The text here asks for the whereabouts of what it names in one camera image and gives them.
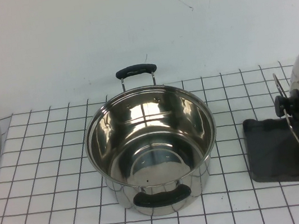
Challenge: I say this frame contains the white black grid tablecloth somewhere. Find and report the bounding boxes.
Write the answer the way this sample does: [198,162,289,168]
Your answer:
[0,56,299,224]

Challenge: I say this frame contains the stainless steel pot black handles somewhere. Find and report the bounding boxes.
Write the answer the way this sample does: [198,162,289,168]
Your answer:
[74,53,229,224]

